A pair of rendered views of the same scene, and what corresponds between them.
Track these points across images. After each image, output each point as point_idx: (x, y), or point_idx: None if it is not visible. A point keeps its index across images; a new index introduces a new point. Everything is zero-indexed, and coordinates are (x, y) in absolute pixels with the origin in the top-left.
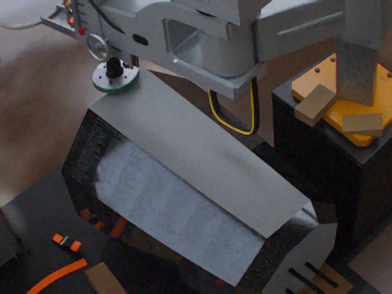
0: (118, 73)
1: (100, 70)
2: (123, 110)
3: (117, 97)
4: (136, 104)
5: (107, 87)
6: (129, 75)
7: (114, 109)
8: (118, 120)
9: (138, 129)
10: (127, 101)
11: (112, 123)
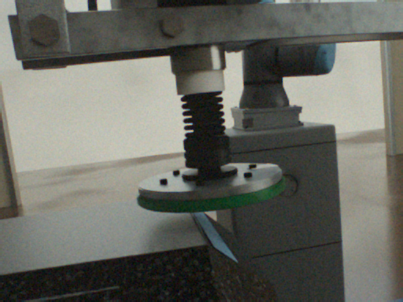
0: (189, 172)
1: (249, 166)
2: (98, 215)
3: (152, 212)
4: (86, 226)
5: (166, 172)
6: (164, 185)
7: (122, 209)
8: (83, 211)
9: (15, 224)
10: (117, 219)
11: (88, 207)
